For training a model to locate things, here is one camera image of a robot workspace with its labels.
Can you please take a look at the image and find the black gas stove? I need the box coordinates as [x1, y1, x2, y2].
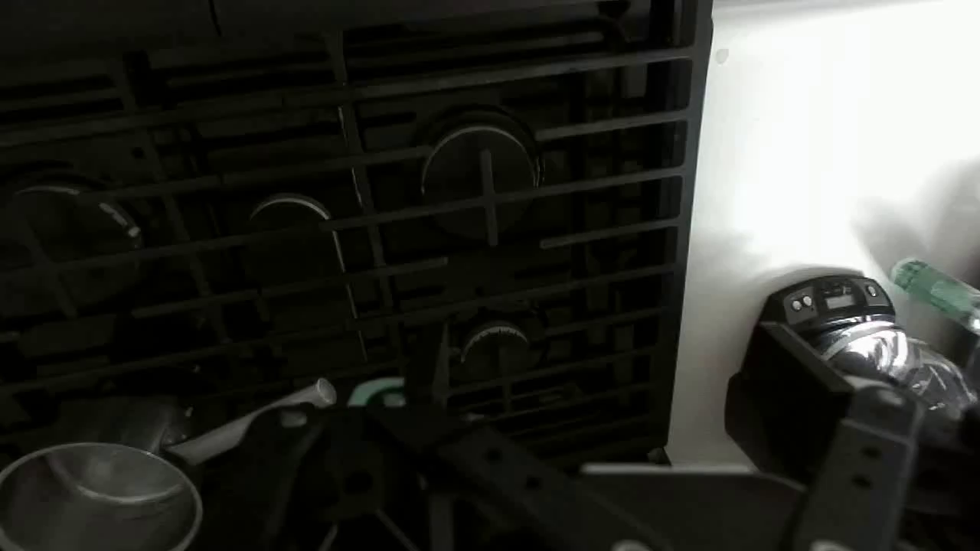
[0, 0, 717, 551]

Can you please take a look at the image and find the black stove burner cap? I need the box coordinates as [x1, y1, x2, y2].
[2, 171, 148, 257]
[246, 191, 339, 257]
[453, 316, 544, 385]
[418, 108, 544, 241]

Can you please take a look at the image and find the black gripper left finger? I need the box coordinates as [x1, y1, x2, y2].
[304, 398, 671, 551]

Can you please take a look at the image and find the black coffee maker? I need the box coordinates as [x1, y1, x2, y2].
[759, 267, 980, 433]

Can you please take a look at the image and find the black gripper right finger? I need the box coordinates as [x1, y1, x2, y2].
[726, 320, 927, 551]

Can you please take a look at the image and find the stainless steel saucepan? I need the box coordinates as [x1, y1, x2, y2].
[0, 377, 344, 551]

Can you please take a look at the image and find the green soap bottle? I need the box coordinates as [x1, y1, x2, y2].
[887, 255, 980, 331]

